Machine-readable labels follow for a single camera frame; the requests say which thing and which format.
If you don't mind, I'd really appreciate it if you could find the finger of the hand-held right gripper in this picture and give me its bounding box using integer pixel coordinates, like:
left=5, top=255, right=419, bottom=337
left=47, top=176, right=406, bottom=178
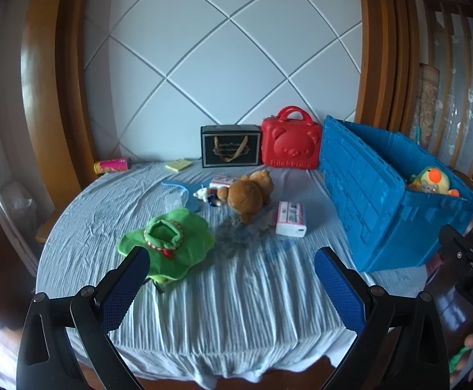
left=440, top=224, right=473, bottom=279

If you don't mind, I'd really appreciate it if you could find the small white plush bear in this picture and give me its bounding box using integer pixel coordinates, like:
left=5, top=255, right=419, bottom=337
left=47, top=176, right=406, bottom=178
left=193, top=187, right=223, bottom=207

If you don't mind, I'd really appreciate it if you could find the blue plastic crate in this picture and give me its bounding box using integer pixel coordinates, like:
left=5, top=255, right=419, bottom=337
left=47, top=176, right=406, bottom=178
left=319, top=115, right=473, bottom=274

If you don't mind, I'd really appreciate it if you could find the wooden wall frame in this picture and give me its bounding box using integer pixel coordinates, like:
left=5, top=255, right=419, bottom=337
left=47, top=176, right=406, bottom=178
left=21, top=0, right=99, bottom=220
left=354, top=0, right=420, bottom=139

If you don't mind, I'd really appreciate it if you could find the wooden glass door cabinet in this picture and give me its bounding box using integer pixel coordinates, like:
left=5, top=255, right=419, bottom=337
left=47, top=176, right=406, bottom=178
left=419, top=0, right=473, bottom=179

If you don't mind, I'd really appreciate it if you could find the pink and white tissue pack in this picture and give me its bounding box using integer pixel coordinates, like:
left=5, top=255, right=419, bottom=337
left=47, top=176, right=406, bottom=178
left=209, top=175, right=241, bottom=191
left=276, top=201, right=308, bottom=237

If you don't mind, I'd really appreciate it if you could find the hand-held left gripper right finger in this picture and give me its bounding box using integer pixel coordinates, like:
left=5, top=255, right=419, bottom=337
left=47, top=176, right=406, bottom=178
left=315, top=246, right=461, bottom=390

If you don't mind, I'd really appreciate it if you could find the grey mesh cloth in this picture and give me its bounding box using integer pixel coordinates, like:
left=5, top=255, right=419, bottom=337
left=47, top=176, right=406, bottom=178
left=212, top=211, right=280, bottom=258

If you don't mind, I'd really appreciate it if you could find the light blue striped tablecloth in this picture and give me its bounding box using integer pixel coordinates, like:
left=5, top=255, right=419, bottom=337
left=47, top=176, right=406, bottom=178
left=35, top=160, right=428, bottom=388

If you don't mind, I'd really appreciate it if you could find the black gift bag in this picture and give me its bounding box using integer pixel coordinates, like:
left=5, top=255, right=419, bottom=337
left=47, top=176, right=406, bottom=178
left=200, top=124, right=263, bottom=169

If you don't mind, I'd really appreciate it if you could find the orange and green plush toy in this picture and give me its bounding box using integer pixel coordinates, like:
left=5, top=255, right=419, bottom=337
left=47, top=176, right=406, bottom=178
left=407, top=166, right=461, bottom=199

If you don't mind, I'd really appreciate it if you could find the pink and yellow can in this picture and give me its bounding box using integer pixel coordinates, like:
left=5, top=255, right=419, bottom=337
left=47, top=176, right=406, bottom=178
left=94, top=157, right=132, bottom=175

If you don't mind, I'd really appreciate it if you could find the yellow sticky note pad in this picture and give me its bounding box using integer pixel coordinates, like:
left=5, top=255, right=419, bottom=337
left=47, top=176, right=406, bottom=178
left=165, top=159, right=194, bottom=172

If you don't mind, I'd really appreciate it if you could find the green plush hat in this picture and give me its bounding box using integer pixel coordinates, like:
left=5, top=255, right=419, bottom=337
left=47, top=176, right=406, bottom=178
left=117, top=207, right=216, bottom=285

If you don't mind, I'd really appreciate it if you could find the person's right hand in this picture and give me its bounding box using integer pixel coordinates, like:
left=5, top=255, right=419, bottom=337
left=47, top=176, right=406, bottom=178
left=449, top=331, right=473, bottom=386

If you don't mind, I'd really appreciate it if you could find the brown teddy bear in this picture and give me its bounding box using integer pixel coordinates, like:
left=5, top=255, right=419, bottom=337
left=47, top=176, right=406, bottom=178
left=217, top=169, right=275, bottom=225

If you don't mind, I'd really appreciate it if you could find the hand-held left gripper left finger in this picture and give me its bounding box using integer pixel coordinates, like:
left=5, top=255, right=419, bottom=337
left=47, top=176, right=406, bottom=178
left=16, top=246, right=152, bottom=390

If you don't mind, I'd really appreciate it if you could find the clear plastic cup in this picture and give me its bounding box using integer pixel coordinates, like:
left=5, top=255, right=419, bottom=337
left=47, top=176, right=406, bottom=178
left=164, top=193, right=188, bottom=210

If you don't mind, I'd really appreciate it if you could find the red bear face case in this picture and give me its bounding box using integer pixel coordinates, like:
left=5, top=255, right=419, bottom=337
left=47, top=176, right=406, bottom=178
left=260, top=106, right=322, bottom=170

